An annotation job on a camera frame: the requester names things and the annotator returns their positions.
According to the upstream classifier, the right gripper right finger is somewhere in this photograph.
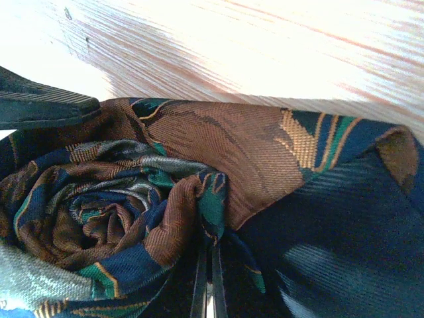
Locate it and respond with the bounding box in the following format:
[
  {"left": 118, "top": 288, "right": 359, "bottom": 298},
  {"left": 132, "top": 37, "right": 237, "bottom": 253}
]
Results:
[{"left": 211, "top": 243, "right": 262, "bottom": 317}]

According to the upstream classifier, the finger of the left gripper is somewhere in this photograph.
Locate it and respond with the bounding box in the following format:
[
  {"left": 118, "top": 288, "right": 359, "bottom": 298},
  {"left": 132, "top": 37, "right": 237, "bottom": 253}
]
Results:
[{"left": 1, "top": 67, "right": 99, "bottom": 130}]

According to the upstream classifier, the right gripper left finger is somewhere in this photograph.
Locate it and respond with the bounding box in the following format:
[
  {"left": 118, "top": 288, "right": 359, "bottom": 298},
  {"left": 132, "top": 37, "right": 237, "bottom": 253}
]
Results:
[{"left": 158, "top": 238, "right": 207, "bottom": 317}]

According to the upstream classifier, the brown teal patterned tie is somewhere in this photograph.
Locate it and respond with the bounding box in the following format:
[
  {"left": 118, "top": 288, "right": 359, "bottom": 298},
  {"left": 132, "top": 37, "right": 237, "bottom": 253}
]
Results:
[{"left": 1, "top": 98, "right": 423, "bottom": 317}]

